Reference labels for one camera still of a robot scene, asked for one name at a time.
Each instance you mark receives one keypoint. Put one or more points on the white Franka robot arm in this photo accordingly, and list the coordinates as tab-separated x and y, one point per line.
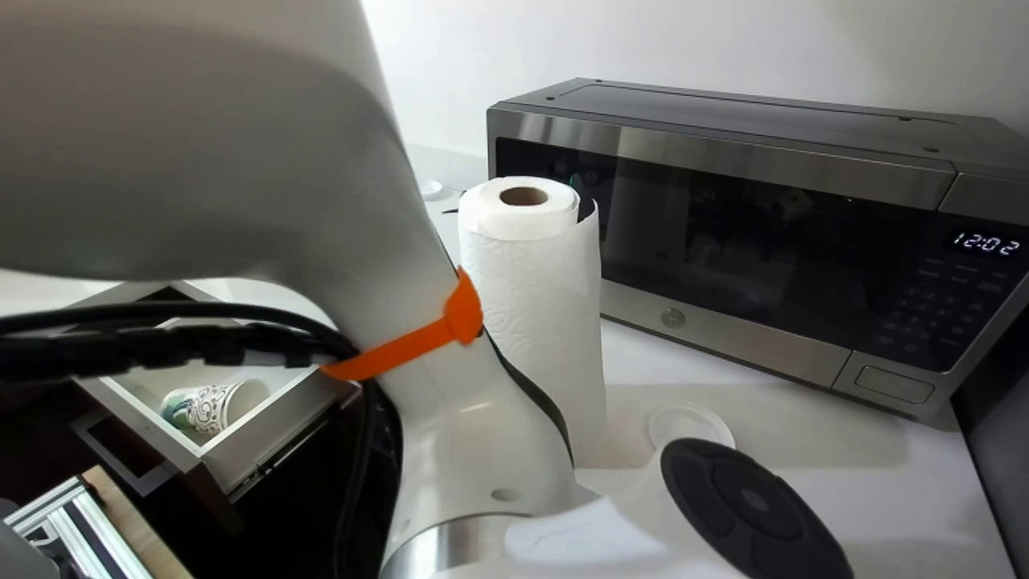
269	162

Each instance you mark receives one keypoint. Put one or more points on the patterned paper cup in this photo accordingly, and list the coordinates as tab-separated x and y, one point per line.
213	406

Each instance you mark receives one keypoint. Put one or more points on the stainless steel microwave oven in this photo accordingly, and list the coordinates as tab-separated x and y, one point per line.
772	245

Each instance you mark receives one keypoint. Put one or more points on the white paper towel roll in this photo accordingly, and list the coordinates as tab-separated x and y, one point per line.
536	300

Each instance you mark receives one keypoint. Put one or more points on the wooden platform board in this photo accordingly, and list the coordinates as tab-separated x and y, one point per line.
139	531

